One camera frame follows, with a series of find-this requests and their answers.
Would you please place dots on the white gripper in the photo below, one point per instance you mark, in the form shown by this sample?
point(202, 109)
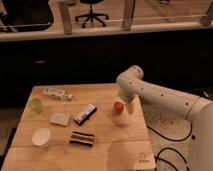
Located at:
point(127, 96)

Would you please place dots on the red apple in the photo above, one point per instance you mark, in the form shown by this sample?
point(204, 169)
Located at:
point(118, 107)

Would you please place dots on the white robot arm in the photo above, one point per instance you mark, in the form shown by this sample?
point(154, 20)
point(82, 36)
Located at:
point(197, 110)

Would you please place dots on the green plastic cup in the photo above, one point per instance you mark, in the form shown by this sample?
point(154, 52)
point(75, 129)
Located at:
point(36, 105)

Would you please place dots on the white paper cup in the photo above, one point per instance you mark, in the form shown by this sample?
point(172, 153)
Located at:
point(42, 138)

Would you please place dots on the white square sponge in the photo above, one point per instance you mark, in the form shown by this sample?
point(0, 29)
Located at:
point(60, 119)

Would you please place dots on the black office chair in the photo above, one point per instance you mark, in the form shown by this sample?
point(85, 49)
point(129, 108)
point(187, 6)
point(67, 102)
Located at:
point(91, 15)

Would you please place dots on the wooden post middle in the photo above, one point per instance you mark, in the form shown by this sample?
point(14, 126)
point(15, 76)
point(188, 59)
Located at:
point(128, 15)

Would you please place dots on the wooden post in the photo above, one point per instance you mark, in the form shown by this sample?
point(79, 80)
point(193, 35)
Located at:
point(207, 18)
point(65, 16)
point(128, 15)

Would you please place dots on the wooden post right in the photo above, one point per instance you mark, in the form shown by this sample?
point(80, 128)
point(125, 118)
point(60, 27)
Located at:
point(207, 18)

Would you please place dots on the wooden post left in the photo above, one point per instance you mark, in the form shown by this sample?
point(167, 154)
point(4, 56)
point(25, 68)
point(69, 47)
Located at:
point(65, 16)

